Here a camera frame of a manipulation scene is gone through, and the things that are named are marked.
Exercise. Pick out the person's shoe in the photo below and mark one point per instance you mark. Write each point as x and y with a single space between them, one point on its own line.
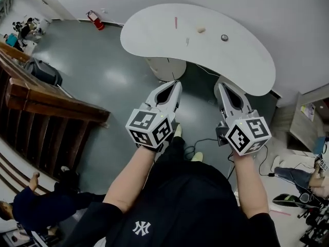
178 130
198 156

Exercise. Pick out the small clear silver tube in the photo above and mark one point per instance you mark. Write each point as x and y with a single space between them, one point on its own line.
186 42

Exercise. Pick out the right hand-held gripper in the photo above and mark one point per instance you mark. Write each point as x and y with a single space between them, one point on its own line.
246 135

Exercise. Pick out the person's black t-shirt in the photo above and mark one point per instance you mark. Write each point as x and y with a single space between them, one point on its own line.
180 202

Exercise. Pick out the beige makeup sponge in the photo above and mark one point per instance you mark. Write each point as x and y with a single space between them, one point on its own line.
200 30

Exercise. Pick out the blue plastic bin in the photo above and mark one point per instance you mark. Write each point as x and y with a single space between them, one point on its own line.
320 143

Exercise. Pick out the white kidney-shaped table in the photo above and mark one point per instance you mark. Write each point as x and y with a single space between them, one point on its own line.
154 35

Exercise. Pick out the small round metal tin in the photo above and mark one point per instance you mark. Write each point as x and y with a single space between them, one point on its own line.
224 37

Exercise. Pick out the person's right shoe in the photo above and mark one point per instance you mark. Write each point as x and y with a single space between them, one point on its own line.
198 156

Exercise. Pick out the person's left forearm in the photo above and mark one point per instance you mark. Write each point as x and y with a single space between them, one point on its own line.
128 181

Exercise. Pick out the black bag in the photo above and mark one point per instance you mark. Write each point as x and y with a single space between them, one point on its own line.
43 72

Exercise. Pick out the person's right forearm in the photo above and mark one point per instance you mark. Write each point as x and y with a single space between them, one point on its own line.
249 184

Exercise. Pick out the white table pedestal base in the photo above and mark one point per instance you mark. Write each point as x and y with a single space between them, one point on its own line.
167 68

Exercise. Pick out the yellow white paper label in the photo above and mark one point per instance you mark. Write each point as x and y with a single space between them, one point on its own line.
308 111

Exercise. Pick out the pink lip gloss tube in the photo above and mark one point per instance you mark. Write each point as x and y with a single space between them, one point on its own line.
175 22

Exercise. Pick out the black green shoe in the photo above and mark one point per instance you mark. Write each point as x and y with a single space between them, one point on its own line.
285 200

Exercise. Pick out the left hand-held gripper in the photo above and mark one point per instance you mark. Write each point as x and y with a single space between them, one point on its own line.
144 122

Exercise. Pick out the person's black trousers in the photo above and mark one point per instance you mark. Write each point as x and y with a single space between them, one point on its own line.
172 148

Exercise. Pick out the grey wooden cabinet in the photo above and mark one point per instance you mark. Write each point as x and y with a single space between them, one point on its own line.
298 127

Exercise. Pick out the red fire extinguisher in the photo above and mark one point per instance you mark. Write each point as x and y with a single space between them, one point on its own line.
97 22

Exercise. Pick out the brown wooden stair railing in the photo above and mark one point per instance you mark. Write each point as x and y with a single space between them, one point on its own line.
51 104

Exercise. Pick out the person's left shoe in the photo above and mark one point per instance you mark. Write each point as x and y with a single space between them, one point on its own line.
178 130

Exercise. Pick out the teal storage box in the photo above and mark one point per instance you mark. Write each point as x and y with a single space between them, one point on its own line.
11 39

